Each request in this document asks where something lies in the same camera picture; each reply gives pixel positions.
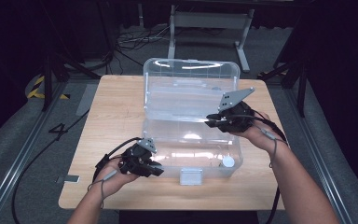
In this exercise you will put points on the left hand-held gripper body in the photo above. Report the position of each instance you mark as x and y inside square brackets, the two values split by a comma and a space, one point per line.
[135, 160]

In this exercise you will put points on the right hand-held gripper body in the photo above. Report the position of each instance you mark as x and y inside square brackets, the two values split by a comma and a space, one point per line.
[237, 119]

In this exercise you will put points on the clear plastic storage box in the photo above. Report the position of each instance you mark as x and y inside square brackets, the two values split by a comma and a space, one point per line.
[186, 102]

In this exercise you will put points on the small white bottle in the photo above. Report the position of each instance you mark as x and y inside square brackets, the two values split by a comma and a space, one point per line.
[227, 161]

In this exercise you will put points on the person's right hand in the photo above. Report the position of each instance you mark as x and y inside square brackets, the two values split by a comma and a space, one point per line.
[261, 137]

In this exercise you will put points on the person's left hand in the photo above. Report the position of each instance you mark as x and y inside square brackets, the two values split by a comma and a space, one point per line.
[112, 182]

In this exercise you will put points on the grey floor tape piece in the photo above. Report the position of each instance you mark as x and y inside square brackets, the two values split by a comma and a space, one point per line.
[70, 179]

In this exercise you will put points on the black metal stand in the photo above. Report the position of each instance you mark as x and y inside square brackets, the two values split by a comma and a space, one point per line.
[47, 84]
[301, 90]

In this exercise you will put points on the yellow black hazard tape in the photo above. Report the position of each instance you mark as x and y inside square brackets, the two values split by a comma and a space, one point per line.
[34, 93]

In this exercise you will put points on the grey metal desk frame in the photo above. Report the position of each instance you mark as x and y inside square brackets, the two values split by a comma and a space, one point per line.
[209, 20]

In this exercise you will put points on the aluminium floor rail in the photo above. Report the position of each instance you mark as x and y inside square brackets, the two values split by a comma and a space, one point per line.
[326, 168]
[21, 155]

